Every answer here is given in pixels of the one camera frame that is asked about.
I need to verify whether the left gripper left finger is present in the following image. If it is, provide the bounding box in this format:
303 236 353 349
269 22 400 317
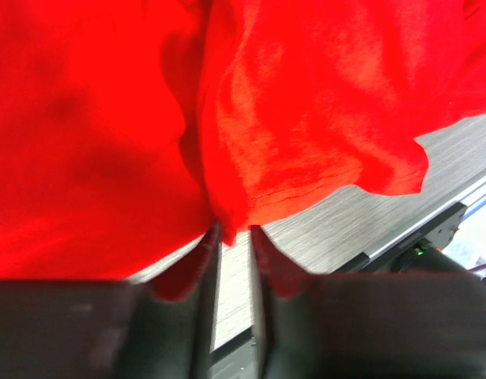
0 224 221 378

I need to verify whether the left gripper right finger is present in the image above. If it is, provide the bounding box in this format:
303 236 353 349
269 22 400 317
251 226 486 378

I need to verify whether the red t shirt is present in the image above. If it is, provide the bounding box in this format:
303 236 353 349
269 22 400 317
0 1 486 279

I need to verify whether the aluminium front rail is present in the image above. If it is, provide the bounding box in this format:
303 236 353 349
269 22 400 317
334 169 486 273

